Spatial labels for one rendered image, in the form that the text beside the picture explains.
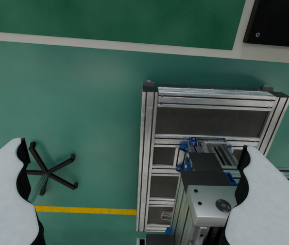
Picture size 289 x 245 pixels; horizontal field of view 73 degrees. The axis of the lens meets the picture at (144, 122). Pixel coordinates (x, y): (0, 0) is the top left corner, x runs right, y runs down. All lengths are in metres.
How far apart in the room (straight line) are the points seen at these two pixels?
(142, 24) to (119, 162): 1.30
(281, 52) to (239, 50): 0.11
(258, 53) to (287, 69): 1.01
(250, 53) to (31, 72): 1.25
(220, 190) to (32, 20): 0.60
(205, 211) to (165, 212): 1.26
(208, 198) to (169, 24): 0.41
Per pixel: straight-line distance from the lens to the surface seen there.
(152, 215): 1.79
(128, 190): 1.87
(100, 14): 0.52
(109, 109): 1.40
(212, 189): 0.53
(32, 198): 1.63
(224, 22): 0.54
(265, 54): 0.60
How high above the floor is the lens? 1.26
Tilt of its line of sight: 61 degrees down
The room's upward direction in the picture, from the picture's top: 178 degrees clockwise
